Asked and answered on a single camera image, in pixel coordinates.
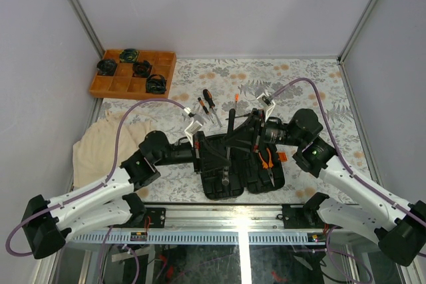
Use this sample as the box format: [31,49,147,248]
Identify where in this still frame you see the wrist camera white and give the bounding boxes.
[184,107,204,146]
[255,88,276,120]

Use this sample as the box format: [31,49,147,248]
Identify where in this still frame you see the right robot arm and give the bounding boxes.
[224,108,425,267]

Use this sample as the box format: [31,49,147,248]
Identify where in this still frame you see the black plastic tool case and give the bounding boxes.
[194,131,286,200]

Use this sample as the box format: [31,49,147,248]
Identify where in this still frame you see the orange handled long-nose pliers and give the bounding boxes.
[226,113,252,120]

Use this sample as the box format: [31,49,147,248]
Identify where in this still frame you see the cream cloth bag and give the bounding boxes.
[73,111,155,188]

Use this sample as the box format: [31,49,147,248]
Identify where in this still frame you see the dark rolled fabric band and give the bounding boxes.
[146,74,167,94]

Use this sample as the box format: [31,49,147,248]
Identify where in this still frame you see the small black orange screwdriver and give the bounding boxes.
[197,97,214,122]

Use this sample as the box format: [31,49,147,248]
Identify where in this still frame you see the floral table cloth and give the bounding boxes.
[96,57,379,204]

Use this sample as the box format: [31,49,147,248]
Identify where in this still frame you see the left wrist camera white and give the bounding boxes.
[184,107,204,146]

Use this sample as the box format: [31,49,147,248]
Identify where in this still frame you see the dark rolled band centre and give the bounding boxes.
[132,61,152,78]

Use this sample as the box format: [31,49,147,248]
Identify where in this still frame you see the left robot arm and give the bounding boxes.
[22,131,230,259]

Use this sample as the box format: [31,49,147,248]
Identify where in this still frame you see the steel claw hammer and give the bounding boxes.
[220,108,237,187]

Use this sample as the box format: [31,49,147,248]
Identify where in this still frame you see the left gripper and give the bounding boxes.
[155,131,233,175]

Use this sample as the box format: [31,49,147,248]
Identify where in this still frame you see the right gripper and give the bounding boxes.
[222,108,304,154]

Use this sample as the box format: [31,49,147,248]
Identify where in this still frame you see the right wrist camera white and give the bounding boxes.
[255,88,276,120]

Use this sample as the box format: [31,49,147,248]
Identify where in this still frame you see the large black orange screwdriver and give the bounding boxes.
[202,88,223,128]

